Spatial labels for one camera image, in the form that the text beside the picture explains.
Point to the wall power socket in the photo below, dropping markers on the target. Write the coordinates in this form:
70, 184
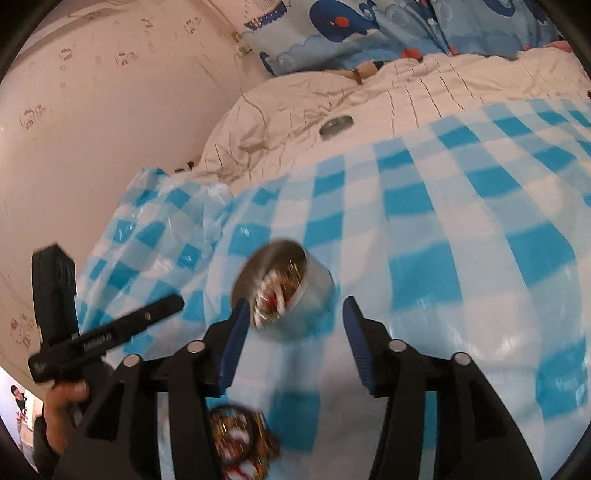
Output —
242, 48

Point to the person's left hand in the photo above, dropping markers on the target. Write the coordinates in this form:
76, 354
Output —
59, 420

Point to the brown box on bed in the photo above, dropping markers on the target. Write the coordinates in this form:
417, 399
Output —
362, 72

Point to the blue white checkered plastic sheet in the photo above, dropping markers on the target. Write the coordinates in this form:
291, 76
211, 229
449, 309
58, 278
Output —
470, 234

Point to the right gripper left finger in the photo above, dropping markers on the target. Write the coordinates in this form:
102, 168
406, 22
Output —
118, 434

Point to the round silver metal tin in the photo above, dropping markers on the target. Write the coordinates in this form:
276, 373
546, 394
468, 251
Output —
288, 290

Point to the blue whale print pillow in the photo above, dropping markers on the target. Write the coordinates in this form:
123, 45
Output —
297, 36

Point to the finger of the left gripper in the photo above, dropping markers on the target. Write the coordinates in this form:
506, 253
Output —
97, 338

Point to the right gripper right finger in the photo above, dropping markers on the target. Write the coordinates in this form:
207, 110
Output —
443, 417

